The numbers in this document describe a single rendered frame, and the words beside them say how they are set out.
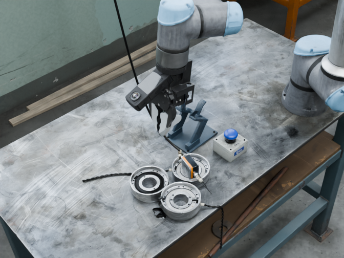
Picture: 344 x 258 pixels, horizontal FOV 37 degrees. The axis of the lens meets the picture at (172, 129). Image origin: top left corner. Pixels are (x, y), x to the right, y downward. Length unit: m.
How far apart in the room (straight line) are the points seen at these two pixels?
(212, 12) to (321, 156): 0.89
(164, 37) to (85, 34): 2.00
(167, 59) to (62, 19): 1.87
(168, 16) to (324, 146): 1.00
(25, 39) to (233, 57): 1.38
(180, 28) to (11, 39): 1.84
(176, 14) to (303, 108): 0.67
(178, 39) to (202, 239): 0.71
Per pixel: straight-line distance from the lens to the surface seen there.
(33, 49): 2.97
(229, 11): 1.18
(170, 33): 1.13
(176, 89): 1.23
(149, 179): 1.42
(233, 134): 1.46
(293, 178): 1.81
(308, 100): 1.64
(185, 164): 1.39
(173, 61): 1.17
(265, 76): 1.81
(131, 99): 1.19
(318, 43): 1.58
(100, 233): 1.34
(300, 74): 1.59
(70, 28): 3.05
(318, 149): 1.93
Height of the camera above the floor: 1.87
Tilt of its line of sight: 42 degrees down
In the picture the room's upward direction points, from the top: 2 degrees counter-clockwise
